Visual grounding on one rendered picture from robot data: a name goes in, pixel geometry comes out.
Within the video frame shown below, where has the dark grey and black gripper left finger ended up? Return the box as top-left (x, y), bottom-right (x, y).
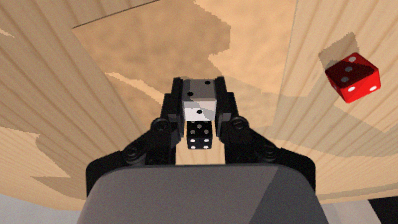
top-left (86, 77), bottom-right (185, 197)

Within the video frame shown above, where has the grey die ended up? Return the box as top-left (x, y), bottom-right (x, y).
top-left (182, 79), bottom-right (217, 121)

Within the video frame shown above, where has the black die with white pips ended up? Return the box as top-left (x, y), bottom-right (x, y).
top-left (186, 121), bottom-right (213, 149)

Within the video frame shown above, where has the tan flat mat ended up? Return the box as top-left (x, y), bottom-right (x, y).
top-left (71, 0), bottom-right (296, 130)

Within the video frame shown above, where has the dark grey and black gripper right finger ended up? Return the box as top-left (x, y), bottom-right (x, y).
top-left (214, 77), bottom-right (316, 194)

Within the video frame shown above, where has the red die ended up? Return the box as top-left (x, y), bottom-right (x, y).
top-left (325, 52), bottom-right (381, 103)

